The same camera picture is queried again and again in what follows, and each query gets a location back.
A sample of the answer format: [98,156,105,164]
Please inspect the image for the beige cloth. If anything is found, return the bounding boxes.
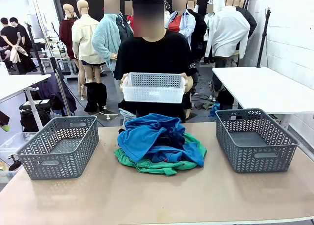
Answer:
[9,45,29,63]

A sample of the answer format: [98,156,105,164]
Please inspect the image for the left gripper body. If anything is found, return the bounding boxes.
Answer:
[0,110,10,127]

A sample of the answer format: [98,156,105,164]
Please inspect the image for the mannequin in light blue fleece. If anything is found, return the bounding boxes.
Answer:
[92,0,134,73]

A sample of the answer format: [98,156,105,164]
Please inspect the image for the blue cloth on floor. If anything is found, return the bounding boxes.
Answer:
[208,102,221,118]

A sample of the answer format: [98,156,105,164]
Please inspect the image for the person's left hand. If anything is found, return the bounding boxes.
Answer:
[181,72,194,93]

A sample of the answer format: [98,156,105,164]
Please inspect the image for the mannequin in red polo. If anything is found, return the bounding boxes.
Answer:
[124,0,134,31]

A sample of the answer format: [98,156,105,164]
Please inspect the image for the grey herringbone basket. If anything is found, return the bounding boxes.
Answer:
[16,115,100,180]
[215,108,300,174]

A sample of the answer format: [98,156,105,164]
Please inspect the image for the person's right hand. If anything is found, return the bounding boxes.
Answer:
[119,73,130,93]

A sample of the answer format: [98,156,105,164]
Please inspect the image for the mannequin in dark red top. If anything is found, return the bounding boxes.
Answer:
[58,3,85,98]

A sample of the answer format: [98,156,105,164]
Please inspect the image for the white table with white leg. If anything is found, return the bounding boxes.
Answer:
[0,74,52,131]

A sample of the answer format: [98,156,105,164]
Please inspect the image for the black tall boot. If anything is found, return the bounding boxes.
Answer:
[84,82,99,113]
[97,82,108,108]

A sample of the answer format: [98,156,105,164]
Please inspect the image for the white perforated plastic basket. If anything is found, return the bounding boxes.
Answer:
[121,72,186,104]

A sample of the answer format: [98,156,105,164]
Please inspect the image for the large white table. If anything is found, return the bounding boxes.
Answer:
[212,66,314,130]

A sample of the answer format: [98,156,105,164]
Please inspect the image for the mannequin in cream jacket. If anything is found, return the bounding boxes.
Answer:
[71,0,106,85]

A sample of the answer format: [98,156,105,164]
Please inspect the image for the white metal workbench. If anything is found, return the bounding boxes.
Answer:
[31,40,79,82]

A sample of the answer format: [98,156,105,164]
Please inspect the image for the navy cloth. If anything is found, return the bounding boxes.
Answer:
[36,73,77,117]

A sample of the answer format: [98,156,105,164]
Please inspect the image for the green garment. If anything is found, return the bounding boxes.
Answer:
[114,133,208,176]

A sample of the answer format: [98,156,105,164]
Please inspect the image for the person in black t-shirt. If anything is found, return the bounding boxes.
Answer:
[113,0,198,124]

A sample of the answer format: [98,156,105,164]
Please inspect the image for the black bag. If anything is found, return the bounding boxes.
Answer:
[19,100,52,133]

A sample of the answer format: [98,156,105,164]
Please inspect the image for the metal stand with pole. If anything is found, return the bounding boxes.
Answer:
[31,0,73,117]

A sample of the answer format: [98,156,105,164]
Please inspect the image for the small mannequin in pale top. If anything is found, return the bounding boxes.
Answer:
[203,3,215,64]

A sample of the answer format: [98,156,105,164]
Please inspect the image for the bystander in black t-shirt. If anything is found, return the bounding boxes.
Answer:
[9,17,37,73]
[0,17,19,70]

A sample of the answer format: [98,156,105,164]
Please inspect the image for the mannequin in black jacket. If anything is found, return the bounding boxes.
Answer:
[186,0,209,64]
[234,0,258,39]

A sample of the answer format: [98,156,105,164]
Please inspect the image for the blue shirt with red mark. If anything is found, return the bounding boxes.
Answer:
[144,141,206,167]

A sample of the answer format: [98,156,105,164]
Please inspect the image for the black tripod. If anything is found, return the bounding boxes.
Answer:
[24,22,46,75]

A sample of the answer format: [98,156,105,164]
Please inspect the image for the navy blue shorts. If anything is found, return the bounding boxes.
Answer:
[118,126,186,151]

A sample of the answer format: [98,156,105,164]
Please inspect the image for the mannequin in white shirt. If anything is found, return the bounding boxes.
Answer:
[205,0,251,105]

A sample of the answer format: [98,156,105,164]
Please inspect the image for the black round object with knob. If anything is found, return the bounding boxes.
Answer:
[8,153,23,171]

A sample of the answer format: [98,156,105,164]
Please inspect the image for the clear plastic bin with items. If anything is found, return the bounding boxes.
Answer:
[0,153,24,186]

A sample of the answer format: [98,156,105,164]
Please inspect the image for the bright blue shirt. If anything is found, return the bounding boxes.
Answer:
[117,113,187,163]

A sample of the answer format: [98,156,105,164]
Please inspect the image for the light denim garment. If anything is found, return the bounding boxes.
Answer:
[119,108,137,124]

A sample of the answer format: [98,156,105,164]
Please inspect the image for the mannequin base plate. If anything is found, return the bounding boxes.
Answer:
[90,109,120,122]

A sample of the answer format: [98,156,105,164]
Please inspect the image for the black light stand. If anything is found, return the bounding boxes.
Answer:
[256,7,272,68]

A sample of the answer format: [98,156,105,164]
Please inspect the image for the empty clear plastic bin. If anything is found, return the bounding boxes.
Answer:
[0,132,37,159]

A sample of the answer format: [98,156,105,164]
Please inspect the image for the mannequin in red and blue shirts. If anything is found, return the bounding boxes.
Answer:
[168,0,196,49]

